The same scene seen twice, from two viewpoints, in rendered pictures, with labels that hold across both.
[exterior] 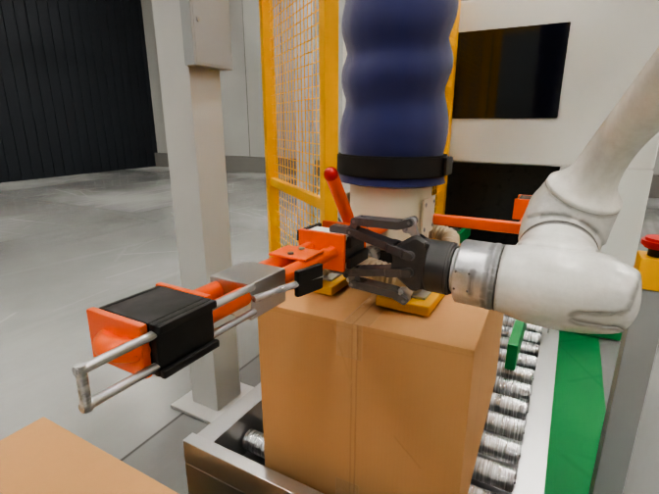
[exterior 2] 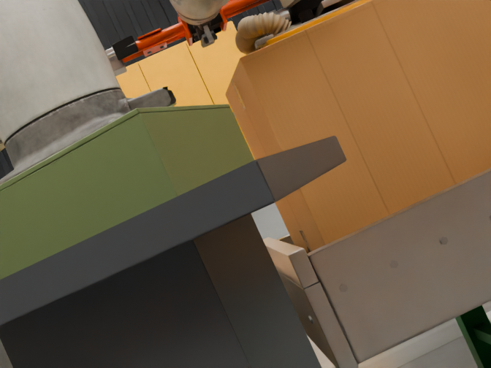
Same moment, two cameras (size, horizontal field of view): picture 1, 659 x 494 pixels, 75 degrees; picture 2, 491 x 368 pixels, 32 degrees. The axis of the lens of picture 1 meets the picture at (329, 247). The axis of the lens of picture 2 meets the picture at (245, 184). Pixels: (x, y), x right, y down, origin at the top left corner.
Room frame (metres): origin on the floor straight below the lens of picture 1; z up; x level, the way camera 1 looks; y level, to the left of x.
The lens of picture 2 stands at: (-0.31, -1.43, 0.73)
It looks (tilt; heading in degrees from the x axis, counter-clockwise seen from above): 1 degrees up; 57
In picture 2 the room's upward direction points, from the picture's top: 25 degrees counter-clockwise
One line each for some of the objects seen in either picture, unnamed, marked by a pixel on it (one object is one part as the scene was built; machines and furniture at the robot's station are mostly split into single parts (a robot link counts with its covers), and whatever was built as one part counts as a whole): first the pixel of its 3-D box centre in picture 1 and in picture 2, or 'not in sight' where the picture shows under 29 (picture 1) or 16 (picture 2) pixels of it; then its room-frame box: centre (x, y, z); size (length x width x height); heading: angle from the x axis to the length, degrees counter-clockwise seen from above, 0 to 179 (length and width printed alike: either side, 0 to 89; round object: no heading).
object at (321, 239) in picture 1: (332, 244); (202, 21); (0.68, -0.01, 1.08); 0.10 x 0.08 x 0.06; 61
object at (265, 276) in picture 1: (249, 288); (105, 66); (0.49, 0.10, 1.08); 0.07 x 0.07 x 0.04; 61
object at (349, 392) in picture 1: (401, 349); (406, 108); (0.93, -0.17, 0.75); 0.60 x 0.40 x 0.40; 153
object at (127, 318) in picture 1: (154, 324); not in sight; (0.38, 0.17, 1.09); 0.08 x 0.07 x 0.05; 151
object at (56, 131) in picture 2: not in sight; (88, 132); (0.12, -0.50, 0.87); 0.22 x 0.18 x 0.06; 135
